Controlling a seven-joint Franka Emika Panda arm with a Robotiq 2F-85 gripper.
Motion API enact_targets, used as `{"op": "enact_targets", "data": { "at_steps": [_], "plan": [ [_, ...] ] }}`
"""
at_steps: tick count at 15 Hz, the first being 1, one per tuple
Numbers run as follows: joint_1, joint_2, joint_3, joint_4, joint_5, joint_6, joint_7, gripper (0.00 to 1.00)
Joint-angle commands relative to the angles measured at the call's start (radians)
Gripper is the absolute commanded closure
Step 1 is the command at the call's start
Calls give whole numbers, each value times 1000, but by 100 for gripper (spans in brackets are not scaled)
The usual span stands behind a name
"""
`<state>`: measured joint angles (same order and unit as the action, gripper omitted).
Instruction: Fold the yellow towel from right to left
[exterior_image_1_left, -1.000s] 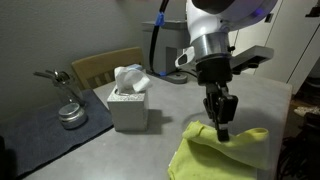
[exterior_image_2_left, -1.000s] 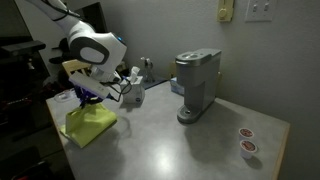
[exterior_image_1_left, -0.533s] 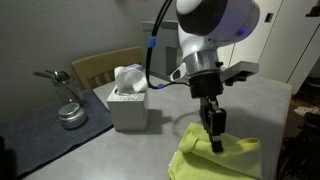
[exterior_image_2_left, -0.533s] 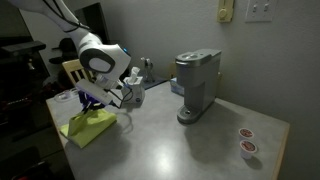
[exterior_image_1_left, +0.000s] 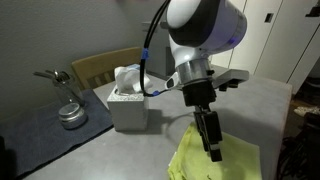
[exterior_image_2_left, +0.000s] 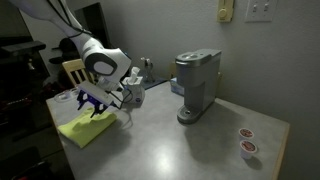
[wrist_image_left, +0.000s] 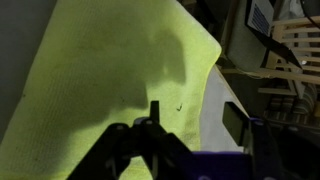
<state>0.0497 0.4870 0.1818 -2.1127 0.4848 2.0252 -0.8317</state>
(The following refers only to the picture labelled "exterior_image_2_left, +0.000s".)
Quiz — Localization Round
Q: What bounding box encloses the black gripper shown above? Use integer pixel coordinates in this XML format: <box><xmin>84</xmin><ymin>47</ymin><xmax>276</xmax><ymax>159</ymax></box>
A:
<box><xmin>77</xmin><ymin>89</ymin><xmax>108</xmax><ymax>118</ymax></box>

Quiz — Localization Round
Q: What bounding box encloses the yellow microfibre towel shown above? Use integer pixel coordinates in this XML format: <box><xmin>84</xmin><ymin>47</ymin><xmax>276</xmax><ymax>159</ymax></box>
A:
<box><xmin>57</xmin><ymin>107</ymin><xmax>118</xmax><ymax>149</ymax></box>

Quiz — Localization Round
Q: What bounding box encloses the light wooden chair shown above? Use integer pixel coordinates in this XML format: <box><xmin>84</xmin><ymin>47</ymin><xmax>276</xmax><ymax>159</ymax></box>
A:
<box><xmin>61</xmin><ymin>58</ymin><xmax>96</xmax><ymax>88</ymax></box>

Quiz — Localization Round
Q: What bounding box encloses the white tissue box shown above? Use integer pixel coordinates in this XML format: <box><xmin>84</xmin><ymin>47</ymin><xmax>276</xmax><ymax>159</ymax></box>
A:
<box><xmin>120</xmin><ymin>66</ymin><xmax>146</xmax><ymax>105</ymax></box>

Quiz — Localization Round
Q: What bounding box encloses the black hat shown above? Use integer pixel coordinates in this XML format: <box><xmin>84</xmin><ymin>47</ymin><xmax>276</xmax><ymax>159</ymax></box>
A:
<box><xmin>49</xmin><ymin>37</ymin><xmax>83</xmax><ymax>65</ymax></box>

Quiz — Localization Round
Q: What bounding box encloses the black upright panel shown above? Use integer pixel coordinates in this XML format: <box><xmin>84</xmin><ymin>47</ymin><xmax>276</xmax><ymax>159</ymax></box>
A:
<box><xmin>73</xmin><ymin>2</ymin><xmax>113</xmax><ymax>49</ymax></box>

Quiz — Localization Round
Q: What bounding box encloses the black shelf board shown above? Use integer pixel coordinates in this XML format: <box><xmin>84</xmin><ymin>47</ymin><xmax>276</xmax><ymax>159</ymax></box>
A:
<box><xmin>0</xmin><ymin>40</ymin><xmax>47</xmax><ymax>58</ymax></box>

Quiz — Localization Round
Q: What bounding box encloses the blue cardboard box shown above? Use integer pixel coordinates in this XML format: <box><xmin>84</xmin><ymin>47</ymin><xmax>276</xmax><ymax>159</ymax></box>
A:
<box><xmin>169</xmin><ymin>77</ymin><xmax>185</xmax><ymax>98</ymax></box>

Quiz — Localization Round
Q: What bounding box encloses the grey pod coffee maker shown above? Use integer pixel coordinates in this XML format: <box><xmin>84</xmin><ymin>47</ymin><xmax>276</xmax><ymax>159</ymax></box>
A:
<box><xmin>174</xmin><ymin>48</ymin><xmax>222</xmax><ymax>125</ymax></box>

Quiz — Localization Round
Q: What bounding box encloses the white coffee pod red lid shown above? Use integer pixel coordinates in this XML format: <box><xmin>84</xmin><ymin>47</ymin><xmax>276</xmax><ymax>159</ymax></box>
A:
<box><xmin>239</xmin><ymin>139</ymin><xmax>258</xmax><ymax>160</ymax></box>
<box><xmin>238</xmin><ymin>127</ymin><xmax>255</xmax><ymax>141</ymax></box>

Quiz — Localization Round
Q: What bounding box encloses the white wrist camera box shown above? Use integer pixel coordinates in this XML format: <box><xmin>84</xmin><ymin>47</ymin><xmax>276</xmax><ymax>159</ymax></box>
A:
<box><xmin>77</xmin><ymin>80</ymin><xmax>114</xmax><ymax>108</ymax></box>

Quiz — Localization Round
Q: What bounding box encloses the black camera cable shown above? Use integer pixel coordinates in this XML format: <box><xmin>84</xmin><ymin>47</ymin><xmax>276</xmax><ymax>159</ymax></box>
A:
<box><xmin>109</xmin><ymin>88</ymin><xmax>134</xmax><ymax>110</ymax></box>

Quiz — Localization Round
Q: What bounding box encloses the metal wire stand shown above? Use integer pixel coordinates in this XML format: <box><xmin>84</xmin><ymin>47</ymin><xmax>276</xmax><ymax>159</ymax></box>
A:
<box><xmin>140</xmin><ymin>56</ymin><xmax>156</xmax><ymax>84</ymax></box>

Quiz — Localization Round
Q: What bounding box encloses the yellow wall thermostat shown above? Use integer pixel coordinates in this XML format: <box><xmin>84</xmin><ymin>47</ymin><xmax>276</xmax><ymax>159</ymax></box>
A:
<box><xmin>216</xmin><ymin>0</ymin><xmax>235</xmax><ymax>24</ymax></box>

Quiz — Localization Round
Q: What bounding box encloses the white light switch plate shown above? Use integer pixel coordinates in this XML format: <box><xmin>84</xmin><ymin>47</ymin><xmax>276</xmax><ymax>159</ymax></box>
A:
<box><xmin>244</xmin><ymin>0</ymin><xmax>278</xmax><ymax>24</ymax></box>

